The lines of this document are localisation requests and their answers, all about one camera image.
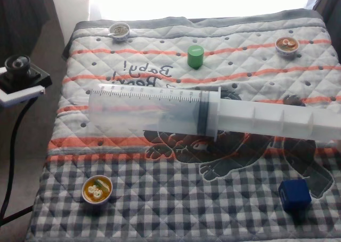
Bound large clear plastic syringe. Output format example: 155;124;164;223
87;82;341;143

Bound green toy cylinder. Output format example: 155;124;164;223
186;45;205;70

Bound grey quilt with bear print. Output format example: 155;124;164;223
25;9;341;242

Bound toy bowl with spoon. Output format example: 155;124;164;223
108;22;131;43

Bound toy bowl with yellow soup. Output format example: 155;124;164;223
81;174;114;206

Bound toy bowl with egg soup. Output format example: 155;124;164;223
275;36;301;60

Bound blue toy cube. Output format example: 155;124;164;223
278;179;312;212

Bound black curtain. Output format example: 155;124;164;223
0;0;51;57
314;0;341;27

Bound black camera on stand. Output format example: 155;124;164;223
0;54;53;109

